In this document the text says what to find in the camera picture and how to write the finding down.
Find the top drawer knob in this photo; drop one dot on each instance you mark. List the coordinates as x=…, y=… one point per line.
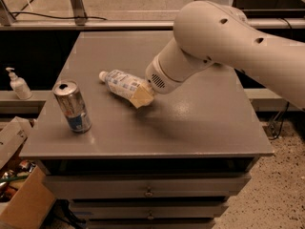
x=148, y=193

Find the cardboard box with items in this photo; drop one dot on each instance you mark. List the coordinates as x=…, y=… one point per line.
x=29, y=201

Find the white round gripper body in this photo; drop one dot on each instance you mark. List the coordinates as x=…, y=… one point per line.
x=157, y=77

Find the white pump dispenser bottle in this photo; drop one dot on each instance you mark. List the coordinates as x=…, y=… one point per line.
x=19, y=85

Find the clear plastic water bottle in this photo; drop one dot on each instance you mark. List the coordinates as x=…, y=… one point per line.
x=120, y=83

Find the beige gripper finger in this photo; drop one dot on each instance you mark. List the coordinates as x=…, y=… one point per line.
x=143, y=95

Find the grey drawer cabinet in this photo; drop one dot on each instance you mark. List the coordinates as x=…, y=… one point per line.
x=194, y=147

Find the drawer knob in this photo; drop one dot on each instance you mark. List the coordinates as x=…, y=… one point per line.
x=148, y=193
x=150, y=216

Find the silver blue drink can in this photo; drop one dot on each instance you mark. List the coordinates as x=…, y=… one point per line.
x=72, y=105

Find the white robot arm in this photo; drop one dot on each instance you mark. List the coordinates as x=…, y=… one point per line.
x=206, y=33

